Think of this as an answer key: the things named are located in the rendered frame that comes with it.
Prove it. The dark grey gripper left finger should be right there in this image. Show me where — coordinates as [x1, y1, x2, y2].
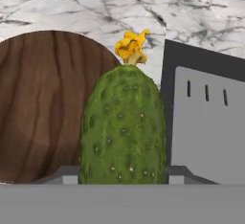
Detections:
[33, 165, 80, 185]

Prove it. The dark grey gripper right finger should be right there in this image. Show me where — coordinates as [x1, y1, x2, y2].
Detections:
[165, 165, 218, 185]

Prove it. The green cucumber with yellow flower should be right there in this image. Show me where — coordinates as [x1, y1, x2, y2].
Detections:
[78, 28, 168, 185]

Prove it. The grey metal sink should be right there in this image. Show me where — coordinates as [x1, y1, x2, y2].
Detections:
[160, 38, 245, 185]

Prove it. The brown wooden bowl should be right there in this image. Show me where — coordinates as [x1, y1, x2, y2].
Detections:
[0, 30, 123, 185]

